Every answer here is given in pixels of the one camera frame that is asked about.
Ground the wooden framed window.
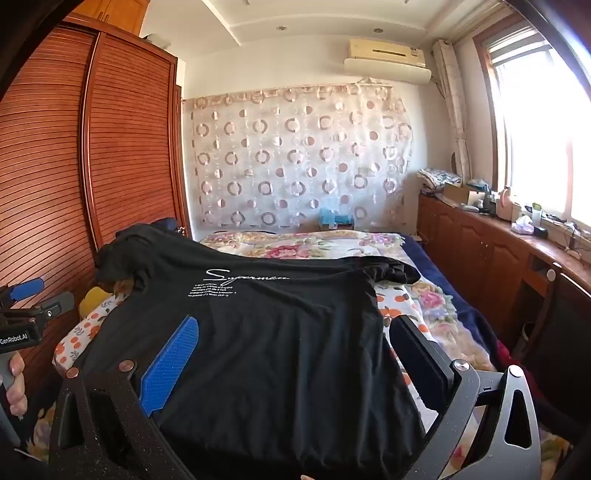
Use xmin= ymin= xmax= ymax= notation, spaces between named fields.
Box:
xmin=473 ymin=14 xmax=591 ymax=232

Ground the red cloth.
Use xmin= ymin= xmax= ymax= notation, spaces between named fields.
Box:
xmin=494 ymin=342 xmax=555 ymax=416

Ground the folded patterned cloth stack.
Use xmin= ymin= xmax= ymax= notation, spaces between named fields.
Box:
xmin=418 ymin=168 xmax=462 ymax=191

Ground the cardboard box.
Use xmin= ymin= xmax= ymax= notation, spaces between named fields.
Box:
xmin=443 ymin=182 xmax=485 ymax=206

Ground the yellow cloth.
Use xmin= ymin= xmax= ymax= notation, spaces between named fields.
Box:
xmin=78 ymin=286 xmax=114 ymax=319

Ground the black printed t-shirt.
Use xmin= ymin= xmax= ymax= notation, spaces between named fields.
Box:
xmin=69 ymin=224 xmax=428 ymax=480

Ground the wooden overhead cabinet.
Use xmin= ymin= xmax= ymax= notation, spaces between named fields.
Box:
xmin=74 ymin=0 xmax=148 ymax=35

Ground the teal box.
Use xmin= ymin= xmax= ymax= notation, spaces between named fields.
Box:
xmin=318 ymin=208 xmax=355 ymax=230

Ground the floral blanket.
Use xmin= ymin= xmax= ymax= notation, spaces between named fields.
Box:
xmin=198 ymin=229 xmax=499 ymax=370

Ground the tissue box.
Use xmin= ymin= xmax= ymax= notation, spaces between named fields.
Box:
xmin=511 ymin=216 xmax=549 ymax=238

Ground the waste bin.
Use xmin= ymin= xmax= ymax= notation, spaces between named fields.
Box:
xmin=512 ymin=320 xmax=539 ymax=365

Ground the wooden slatted wardrobe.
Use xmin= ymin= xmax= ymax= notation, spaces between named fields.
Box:
xmin=0 ymin=11 xmax=192 ymax=398

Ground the wooden counter cabinet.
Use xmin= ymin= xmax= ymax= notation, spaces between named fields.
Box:
xmin=418 ymin=191 xmax=591 ymax=370

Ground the person's left hand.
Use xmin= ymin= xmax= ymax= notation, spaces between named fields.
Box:
xmin=4 ymin=353 xmax=27 ymax=418

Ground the circle patterned sheer curtain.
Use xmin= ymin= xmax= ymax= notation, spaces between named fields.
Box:
xmin=182 ymin=82 xmax=414 ymax=230

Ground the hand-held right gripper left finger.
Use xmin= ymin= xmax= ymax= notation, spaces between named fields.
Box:
xmin=48 ymin=315 xmax=200 ymax=480

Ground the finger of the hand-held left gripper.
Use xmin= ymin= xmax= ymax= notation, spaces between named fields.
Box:
xmin=28 ymin=292 xmax=75 ymax=322
xmin=0 ymin=277 xmax=45 ymax=309

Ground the beige window curtain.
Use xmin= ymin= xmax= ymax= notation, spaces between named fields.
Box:
xmin=433 ymin=39 xmax=472 ymax=183

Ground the white air conditioner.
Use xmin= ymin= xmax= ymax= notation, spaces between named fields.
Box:
xmin=344 ymin=38 xmax=433 ymax=85

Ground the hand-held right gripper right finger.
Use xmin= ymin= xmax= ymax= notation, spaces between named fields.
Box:
xmin=390 ymin=315 xmax=542 ymax=480

